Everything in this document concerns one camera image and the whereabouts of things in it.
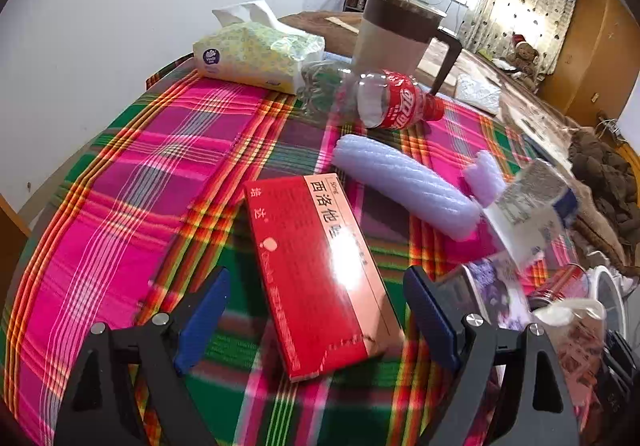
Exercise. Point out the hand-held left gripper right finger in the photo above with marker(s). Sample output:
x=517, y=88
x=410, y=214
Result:
x=430, y=316

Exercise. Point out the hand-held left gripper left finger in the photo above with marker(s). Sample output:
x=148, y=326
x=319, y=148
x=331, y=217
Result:
x=200, y=321

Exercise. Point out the red cardboard medicine box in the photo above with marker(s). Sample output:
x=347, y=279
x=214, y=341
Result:
x=310, y=276

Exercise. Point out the white foam net sleeve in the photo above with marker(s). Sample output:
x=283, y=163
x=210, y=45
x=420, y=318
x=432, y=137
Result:
x=482, y=174
x=400, y=181

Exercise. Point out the white and blue carton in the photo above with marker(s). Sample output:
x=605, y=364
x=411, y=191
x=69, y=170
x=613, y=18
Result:
x=530, y=206

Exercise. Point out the purple printed packet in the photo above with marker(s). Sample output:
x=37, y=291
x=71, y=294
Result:
x=500, y=286

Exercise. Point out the red can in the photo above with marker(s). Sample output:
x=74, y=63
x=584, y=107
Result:
x=560, y=286

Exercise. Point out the pink green plaid tablecloth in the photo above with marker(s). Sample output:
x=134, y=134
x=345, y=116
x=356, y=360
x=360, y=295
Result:
x=125, y=176

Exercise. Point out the white round bin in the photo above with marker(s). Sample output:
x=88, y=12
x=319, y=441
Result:
x=612, y=293

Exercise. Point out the dark blue flat item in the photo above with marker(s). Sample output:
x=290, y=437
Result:
x=534, y=144

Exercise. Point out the wooden furniture piece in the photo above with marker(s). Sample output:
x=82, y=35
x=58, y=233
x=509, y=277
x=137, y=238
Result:
x=12, y=231

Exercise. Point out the clear bottle with red label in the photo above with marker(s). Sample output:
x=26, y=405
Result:
x=405, y=99

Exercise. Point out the dark brown coat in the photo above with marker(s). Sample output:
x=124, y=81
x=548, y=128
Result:
x=600, y=166

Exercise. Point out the clear plastic bag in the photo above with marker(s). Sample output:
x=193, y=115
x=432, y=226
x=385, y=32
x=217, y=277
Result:
x=477, y=94

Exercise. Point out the metal rack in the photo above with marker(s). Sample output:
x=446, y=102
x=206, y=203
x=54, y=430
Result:
x=607, y=124

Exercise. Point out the yellow patterned tissue pack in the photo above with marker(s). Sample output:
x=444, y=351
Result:
x=245, y=51

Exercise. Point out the brown teddy bear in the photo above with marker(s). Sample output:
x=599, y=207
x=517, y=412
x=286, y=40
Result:
x=522, y=56

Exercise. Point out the brown and beige pitcher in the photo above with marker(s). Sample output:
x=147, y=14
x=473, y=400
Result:
x=390, y=36

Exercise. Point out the wooden wardrobe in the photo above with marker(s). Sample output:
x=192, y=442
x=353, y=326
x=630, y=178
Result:
x=590, y=51

